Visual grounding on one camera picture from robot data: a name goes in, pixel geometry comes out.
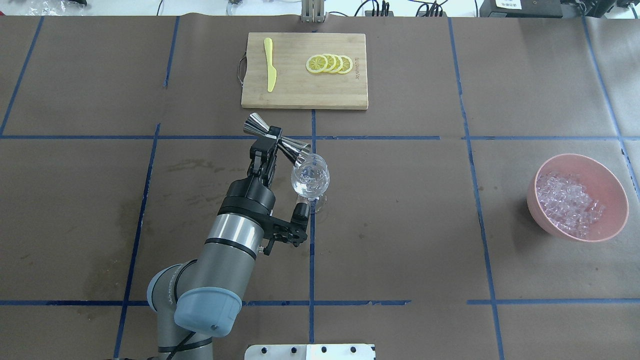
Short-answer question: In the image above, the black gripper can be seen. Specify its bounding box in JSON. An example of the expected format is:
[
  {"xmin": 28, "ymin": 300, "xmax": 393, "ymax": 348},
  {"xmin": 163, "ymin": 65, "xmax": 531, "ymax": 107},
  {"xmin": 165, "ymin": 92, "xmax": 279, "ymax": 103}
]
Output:
[{"xmin": 218, "ymin": 135, "xmax": 280, "ymax": 215}]

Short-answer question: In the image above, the steel double jigger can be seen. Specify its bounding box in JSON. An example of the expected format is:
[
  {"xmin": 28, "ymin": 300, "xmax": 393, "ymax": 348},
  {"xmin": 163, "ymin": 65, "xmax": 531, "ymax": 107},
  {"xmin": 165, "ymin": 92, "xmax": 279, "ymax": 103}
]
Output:
[{"xmin": 243, "ymin": 112, "xmax": 312, "ymax": 166}]

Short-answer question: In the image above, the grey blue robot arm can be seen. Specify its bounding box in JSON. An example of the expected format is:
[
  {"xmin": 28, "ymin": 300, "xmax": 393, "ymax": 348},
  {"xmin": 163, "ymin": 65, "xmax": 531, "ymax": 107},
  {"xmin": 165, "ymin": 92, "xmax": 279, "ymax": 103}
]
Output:
[{"xmin": 146, "ymin": 136, "xmax": 278, "ymax": 360}]

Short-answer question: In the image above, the clear wine glass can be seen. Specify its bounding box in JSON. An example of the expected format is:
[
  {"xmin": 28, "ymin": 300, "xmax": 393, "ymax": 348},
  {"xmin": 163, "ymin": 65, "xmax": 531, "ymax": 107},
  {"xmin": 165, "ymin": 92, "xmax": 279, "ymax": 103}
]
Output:
[{"xmin": 290, "ymin": 153, "xmax": 330, "ymax": 214}]

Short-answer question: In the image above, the clear ice cubes pile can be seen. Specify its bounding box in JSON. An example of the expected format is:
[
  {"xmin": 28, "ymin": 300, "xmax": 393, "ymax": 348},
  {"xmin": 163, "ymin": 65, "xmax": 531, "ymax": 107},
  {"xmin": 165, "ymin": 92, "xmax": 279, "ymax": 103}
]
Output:
[{"xmin": 535, "ymin": 172, "xmax": 606, "ymax": 240}]

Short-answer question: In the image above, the bamboo cutting board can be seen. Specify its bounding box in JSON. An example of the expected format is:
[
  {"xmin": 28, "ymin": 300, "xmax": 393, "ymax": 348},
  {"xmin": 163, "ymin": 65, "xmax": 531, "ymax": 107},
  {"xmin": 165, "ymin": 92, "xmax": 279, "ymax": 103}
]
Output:
[{"xmin": 241, "ymin": 32, "xmax": 370, "ymax": 110}]

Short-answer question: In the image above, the yellow plastic knife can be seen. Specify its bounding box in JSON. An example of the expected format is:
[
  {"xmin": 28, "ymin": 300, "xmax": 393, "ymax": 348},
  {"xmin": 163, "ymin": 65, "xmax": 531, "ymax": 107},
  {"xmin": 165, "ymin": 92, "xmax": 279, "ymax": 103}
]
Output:
[{"xmin": 263, "ymin": 38, "xmax": 277, "ymax": 92}]

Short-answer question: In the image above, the lemon slice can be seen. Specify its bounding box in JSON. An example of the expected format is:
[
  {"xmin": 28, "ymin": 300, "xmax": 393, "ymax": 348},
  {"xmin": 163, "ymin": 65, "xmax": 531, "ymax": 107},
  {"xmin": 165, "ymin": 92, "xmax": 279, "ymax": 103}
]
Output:
[
  {"xmin": 322, "ymin": 54, "xmax": 334, "ymax": 73},
  {"xmin": 337, "ymin": 55, "xmax": 354, "ymax": 75},
  {"xmin": 305, "ymin": 54, "xmax": 329, "ymax": 74},
  {"xmin": 329, "ymin": 54, "xmax": 344, "ymax": 74}
]

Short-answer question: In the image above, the pink bowl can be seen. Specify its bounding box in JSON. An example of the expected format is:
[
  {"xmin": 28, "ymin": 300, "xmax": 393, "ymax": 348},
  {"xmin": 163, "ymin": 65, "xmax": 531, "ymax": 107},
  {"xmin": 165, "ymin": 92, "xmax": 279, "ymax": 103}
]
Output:
[{"xmin": 526, "ymin": 153, "xmax": 630, "ymax": 244}]

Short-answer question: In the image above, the aluminium frame post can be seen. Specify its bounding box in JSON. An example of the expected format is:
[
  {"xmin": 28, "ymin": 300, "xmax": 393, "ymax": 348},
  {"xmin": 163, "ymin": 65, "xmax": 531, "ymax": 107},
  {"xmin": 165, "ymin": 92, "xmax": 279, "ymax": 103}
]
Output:
[{"xmin": 301, "ymin": 0, "xmax": 327, "ymax": 23}]

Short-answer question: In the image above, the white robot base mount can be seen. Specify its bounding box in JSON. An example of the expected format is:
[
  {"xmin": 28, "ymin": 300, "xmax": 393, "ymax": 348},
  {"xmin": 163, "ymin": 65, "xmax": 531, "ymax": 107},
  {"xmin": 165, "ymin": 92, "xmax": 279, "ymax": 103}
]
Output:
[{"xmin": 244, "ymin": 343, "xmax": 377, "ymax": 360}]

